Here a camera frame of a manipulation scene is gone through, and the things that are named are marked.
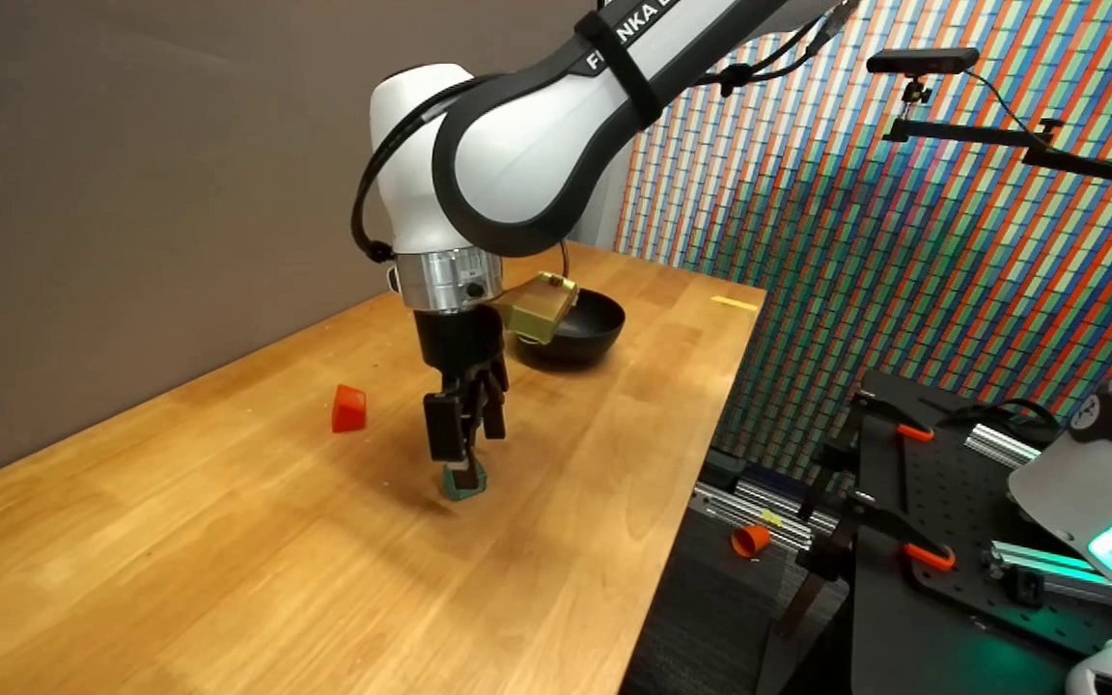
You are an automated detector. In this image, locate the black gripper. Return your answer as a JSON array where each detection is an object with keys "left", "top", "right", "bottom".
[{"left": 414, "top": 304, "right": 512, "bottom": 478}]

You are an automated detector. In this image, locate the green cube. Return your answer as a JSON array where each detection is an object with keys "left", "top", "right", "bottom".
[{"left": 438, "top": 464, "right": 492, "bottom": 508}]

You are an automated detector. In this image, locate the red cube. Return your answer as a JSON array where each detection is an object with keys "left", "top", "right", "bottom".
[{"left": 329, "top": 384, "right": 376, "bottom": 436}]

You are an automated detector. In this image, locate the black bowl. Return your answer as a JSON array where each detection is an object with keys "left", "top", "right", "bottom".
[{"left": 511, "top": 286, "right": 634, "bottom": 380}]

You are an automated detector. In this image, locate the silver aluminium extrusion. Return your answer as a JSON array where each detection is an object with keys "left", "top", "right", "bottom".
[
  {"left": 982, "top": 537, "right": 1112, "bottom": 618},
  {"left": 963, "top": 420, "right": 1050, "bottom": 473}
]

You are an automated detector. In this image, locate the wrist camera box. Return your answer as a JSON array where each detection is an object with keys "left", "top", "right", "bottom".
[{"left": 498, "top": 270, "right": 582, "bottom": 352}]

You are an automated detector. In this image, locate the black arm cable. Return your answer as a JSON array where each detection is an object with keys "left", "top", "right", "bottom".
[{"left": 347, "top": 0, "right": 865, "bottom": 270}]

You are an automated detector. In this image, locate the striped aluminium rail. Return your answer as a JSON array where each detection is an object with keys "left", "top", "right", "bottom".
[{"left": 690, "top": 476, "right": 844, "bottom": 548}]

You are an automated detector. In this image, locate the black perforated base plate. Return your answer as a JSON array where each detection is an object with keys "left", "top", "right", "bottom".
[{"left": 844, "top": 366, "right": 1112, "bottom": 695}]

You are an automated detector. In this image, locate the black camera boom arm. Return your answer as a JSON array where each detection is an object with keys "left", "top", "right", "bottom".
[{"left": 880, "top": 74, "right": 1112, "bottom": 201}]

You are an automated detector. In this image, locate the black camera on boom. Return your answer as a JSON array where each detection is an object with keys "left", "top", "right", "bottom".
[{"left": 861, "top": 44, "right": 986, "bottom": 82}]

